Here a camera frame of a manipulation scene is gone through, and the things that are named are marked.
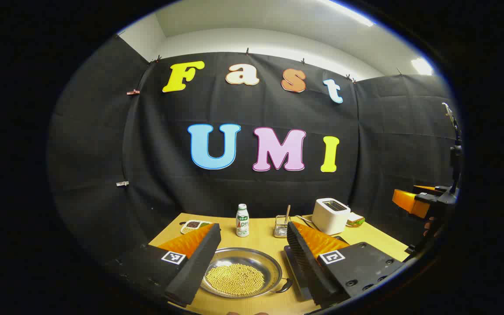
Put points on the wooden stick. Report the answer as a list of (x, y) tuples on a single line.
[(288, 213)]

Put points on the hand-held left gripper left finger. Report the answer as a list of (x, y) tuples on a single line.
[(195, 267)]

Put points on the red cloth clip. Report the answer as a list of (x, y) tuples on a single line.
[(133, 92)]

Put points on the white divided dish with beans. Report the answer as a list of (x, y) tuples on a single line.
[(193, 225)]

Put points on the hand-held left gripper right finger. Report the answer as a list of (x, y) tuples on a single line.
[(311, 267)]

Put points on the white toaster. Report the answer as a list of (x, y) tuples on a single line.
[(328, 216)]

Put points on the pile of yellow soybeans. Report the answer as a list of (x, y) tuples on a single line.
[(234, 280)]

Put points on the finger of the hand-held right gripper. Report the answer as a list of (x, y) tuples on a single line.
[(407, 201)]

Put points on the white drink bottle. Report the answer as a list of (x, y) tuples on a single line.
[(243, 223)]

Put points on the sandwich with lettuce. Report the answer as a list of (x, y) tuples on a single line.
[(356, 220)]

